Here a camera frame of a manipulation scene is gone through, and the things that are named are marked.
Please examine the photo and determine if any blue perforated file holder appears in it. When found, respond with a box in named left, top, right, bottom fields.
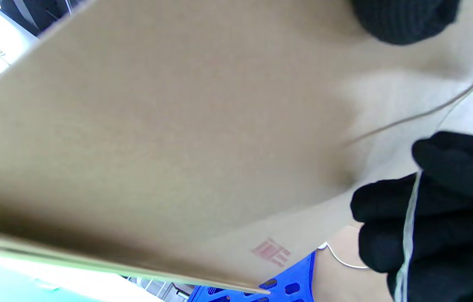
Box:
left=186, top=251, right=317, bottom=302

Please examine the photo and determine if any person's right hand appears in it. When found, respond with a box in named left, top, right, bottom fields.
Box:
left=350, top=122, right=473, bottom=302

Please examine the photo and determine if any person's left hand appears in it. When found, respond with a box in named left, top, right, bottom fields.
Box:
left=350, top=0, right=461, bottom=46

